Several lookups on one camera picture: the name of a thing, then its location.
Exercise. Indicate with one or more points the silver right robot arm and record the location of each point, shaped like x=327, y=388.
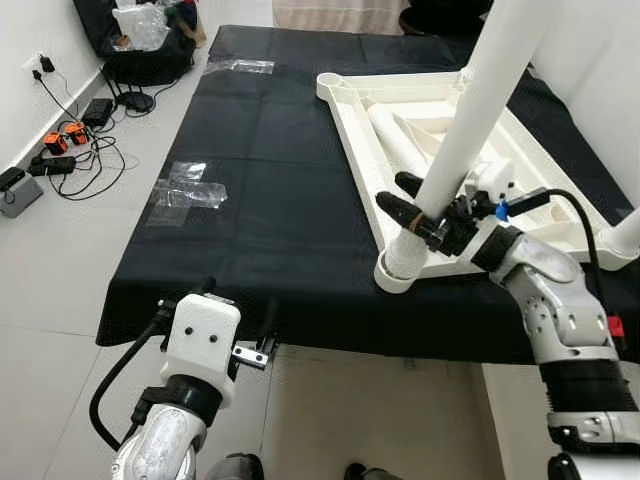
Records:
x=550, y=290

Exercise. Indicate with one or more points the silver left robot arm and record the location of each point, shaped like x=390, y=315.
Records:
x=160, y=440

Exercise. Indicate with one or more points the white plastic children table top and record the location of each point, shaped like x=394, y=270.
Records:
x=345, y=92

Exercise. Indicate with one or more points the tan rubber band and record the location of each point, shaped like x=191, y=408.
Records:
x=413, y=222

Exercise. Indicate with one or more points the black tablecloth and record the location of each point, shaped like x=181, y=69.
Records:
x=280, y=200

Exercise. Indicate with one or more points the large black bowl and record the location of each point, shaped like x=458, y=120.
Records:
x=440, y=18

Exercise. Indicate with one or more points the beige cloth covered shelf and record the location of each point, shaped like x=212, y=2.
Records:
x=335, y=12

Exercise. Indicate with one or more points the black power strip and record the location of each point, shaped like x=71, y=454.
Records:
x=50, y=165

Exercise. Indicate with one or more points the black power adapter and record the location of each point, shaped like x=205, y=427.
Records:
x=135, y=100

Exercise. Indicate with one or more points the orange plug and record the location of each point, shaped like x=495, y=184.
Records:
x=55, y=142
x=75, y=132

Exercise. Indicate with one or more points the black box device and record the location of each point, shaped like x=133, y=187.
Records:
x=97, y=110

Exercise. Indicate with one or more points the grey floor box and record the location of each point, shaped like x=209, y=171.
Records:
x=15, y=195

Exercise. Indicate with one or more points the black bag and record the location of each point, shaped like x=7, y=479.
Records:
x=150, y=68

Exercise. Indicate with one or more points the clear crumpled plastic bag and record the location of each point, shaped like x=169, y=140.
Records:
x=140, y=25

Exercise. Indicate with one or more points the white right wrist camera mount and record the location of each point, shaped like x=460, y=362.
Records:
x=495, y=180

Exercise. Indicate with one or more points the black wall charger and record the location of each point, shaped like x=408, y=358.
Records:
x=45, y=63

